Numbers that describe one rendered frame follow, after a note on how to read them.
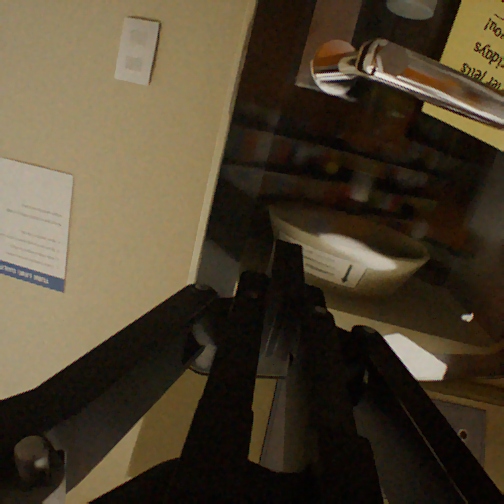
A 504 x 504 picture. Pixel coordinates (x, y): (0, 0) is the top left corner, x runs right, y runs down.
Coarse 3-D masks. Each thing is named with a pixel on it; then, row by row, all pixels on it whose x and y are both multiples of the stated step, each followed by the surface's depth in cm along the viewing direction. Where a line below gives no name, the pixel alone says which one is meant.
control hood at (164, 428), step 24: (192, 384) 30; (264, 384) 31; (432, 384) 33; (456, 384) 34; (168, 408) 29; (192, 408) 30; (264, 408) 30; (480, 408) 32; (144, 432) 28; (168, 432) 29; (264, 432) 29; (144, 456) 28; (168, 456) 28
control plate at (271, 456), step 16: (432, 400) 32; (272, 416) 30; (448, 416) 31; (464, 416) 31; (480, 416) 31; (272, 432) 29; (480, 432) 31; (272, 448) 29; (480, 448) 30; (272, 464) 28; (480, 464) 29; (384, 496) 28
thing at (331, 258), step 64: (256, 0) 17; (320, 0) 17; (384, 0) 18; (448, 0) 18; (256, 64) 17; (256, 128) 19; (320, 128) 19; (384, 128) 20; (448, 128) 21; (256, 192) 20; (320, 192) 21; (384, 192) 22; (448, 192) 23; (256, 256) 21; (320, 256) 22; (384, 256) 23; (448, 256) 25; (384, 320) 26; (448, 320) 27
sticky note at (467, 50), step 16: (464, 0) 19; (480, 0) 19; (496, 0) 19; (464, 16) 19; (480, 16) 19; (496, 16) 19; (464, 32) 19; (480, 32) 19; (496, 32) 20; (448, 48) 19; (464, 48) 20; (480, 48) 20; (496, 48) 20; (448, 64) 20; (464, 64) 20; (480, 64) 20; (496, 64) 20; (480, 80) 21; (496, 80) 21; (432, 112) 21; (448, 112) 21; (464, 128) 21; (480, 128) 22; (496, 144) 22
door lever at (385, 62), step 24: (336, 48) 18; (360, 48) 15; (384, 48) 14; (312, 72) 18; (336, 72) 17; (360, 72) 15; (384, 72) 14; (408, 72) 14; (432, 72) 14; (456, 72) 15; (432, 96) 15; (456, 96) 15; (480, 96) 15; (480, 120) 16
